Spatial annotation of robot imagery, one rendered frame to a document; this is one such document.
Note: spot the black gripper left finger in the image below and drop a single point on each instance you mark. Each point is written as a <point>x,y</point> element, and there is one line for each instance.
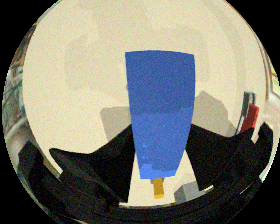
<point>111,165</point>

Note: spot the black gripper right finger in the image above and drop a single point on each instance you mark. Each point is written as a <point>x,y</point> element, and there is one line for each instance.
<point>209,153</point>

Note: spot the yellow block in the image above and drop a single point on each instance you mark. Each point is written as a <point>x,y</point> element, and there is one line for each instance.
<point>158,190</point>

